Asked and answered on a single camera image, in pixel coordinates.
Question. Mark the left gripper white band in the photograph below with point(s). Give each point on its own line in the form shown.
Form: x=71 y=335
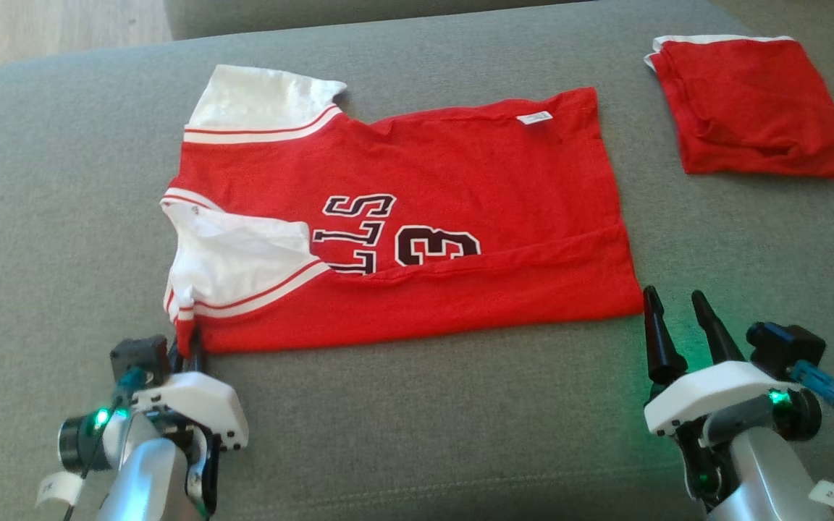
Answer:
x=200 y=401

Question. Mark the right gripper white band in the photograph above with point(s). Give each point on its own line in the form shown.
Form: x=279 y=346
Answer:
x=699 y=394

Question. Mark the red garment with white trim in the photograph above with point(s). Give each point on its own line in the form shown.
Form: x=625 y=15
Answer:
x=750 y=108

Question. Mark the red jersey with black print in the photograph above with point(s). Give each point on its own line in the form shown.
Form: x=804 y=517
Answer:
x=460 y=166

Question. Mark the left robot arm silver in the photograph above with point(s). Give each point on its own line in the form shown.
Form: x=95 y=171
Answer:
x=145 y=477

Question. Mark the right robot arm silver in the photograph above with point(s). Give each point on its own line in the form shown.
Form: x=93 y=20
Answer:
x=764 y=463

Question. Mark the grey sofa seat cushion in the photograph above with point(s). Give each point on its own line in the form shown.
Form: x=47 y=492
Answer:
x=417 y=434

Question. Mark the grey sofa back cushion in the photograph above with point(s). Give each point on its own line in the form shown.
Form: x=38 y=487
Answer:
x=352 y=14

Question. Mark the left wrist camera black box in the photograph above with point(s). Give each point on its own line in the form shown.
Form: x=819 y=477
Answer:
x=138 y=354

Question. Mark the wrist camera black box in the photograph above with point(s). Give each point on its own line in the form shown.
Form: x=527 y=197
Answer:
x=138 y=354
x=786 y=347

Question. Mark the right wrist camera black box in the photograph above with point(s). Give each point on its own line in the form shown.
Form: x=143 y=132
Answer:
x=786 y=347

